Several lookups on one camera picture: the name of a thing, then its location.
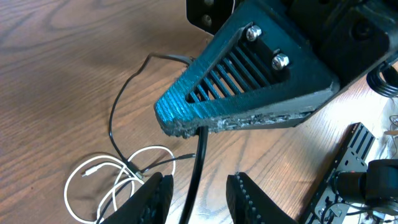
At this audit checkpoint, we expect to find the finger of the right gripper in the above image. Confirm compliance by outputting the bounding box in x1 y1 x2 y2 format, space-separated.
154 1 340 138

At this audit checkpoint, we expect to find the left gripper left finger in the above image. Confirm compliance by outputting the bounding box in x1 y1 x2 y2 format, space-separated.
103 172 174 224

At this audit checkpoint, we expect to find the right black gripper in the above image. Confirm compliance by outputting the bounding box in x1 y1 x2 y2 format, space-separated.
186 0 397 87

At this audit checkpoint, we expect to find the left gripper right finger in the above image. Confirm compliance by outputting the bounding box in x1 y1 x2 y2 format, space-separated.
226 172 297 224

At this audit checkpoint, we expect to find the black usb cable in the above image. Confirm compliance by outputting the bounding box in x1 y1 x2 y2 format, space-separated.
95 53 206 224

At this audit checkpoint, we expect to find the white usb cable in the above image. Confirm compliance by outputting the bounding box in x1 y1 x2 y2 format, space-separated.
63 145 177 224

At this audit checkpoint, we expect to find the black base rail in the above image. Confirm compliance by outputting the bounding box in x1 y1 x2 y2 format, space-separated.
298 121 398 224

